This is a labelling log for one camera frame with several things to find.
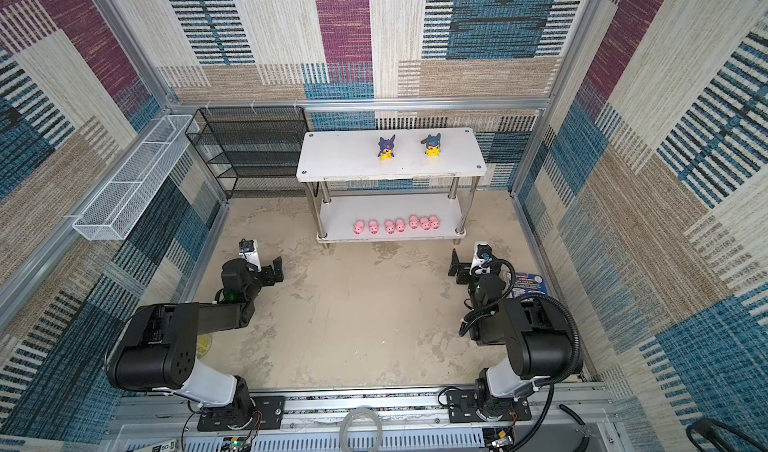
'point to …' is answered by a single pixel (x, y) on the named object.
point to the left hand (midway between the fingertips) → (264, 255)
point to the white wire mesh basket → (107, 217)
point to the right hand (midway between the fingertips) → (470, 252)
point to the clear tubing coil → (349, 415)
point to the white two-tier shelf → (391, 184)
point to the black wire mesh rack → (255, 152)
